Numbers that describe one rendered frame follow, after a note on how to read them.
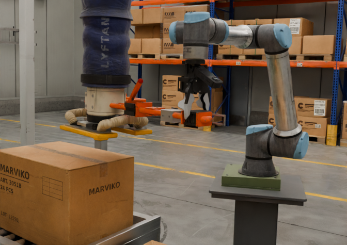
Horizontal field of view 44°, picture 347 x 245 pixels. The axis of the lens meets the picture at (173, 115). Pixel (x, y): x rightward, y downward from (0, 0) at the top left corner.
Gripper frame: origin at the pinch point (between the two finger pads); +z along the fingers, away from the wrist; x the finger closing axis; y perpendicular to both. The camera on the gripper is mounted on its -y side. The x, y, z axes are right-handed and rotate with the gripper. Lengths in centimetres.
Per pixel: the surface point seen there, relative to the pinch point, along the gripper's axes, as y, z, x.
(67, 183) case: 54, 33, 23
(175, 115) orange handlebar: 7.6, 0.4, 3.6
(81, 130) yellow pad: 56, 11, 15
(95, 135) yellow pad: 44.2, 11.7, 15.6
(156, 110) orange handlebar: 19.7, -0.6, 3.2
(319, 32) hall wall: 414, -107, -768
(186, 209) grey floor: 192, 122, -176
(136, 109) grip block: 30.5, 0.1, 5.0
